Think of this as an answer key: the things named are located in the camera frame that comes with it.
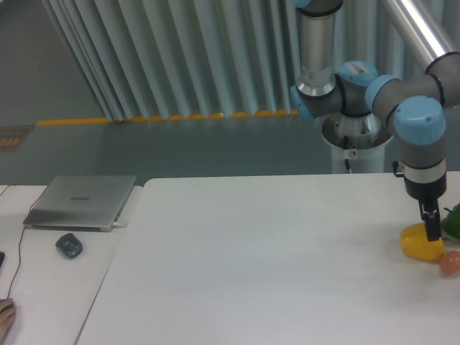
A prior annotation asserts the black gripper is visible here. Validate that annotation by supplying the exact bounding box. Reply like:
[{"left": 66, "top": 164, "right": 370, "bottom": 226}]
[{"left": 392, "top": 160, "right": 447, "bottom": 242}]

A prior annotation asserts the yellow bell pepper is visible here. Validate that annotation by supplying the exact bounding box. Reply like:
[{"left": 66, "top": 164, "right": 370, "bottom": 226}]
[{"left": 400, "top": 223, "right": 445, "bottom": 262}]

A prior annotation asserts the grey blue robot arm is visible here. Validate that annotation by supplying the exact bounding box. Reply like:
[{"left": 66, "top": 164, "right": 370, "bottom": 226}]
[{"left": 291, "top": 1, "right": 459, "bottom": 242}]

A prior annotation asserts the green bell pepper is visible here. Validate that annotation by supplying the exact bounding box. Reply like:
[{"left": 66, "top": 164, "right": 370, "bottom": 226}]
[{"left": 441, "top": 203, "right": 459, "bottom": 245}]

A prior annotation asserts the person's hand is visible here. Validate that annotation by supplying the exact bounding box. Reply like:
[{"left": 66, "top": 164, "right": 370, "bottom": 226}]
[{"left": 0, "top": 298, "right": 17, "bottom": 340}]

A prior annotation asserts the orange peach fruit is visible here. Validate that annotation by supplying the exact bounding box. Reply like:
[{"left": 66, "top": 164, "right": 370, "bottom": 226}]
[{"left": 439, "top": 251, "right": 460, "bottom": 276}]

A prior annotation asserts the white folding partition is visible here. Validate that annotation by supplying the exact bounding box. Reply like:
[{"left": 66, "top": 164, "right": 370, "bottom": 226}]
[{"left": 45, "top": 1, "right": 459, "bottom": 122}]

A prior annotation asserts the silver closed laptop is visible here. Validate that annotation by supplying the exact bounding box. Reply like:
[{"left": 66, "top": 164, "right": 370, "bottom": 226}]
[{"left": 23, "top": 175, "right": 136, "bottom": 232}]

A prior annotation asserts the black device at edge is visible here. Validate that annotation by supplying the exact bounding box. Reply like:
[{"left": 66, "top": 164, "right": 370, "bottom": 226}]
[{"left": 0, "top": 252, "right": 6, "bottom": 268}]

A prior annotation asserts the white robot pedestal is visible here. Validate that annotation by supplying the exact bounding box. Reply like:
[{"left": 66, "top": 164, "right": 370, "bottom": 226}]
[{"left": 322, "top": 113, "right": 392, "bottom": 174}]

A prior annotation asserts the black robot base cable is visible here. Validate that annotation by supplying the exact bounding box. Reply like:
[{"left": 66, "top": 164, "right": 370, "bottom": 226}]
[{"left": 341, "top": 134, "right": 355, "bottom": 175}]

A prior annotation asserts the black thin cable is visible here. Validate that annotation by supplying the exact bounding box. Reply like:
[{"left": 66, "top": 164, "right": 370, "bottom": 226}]
[{"left": 0, "top": 185, "right": 50, "bottom": 299}]

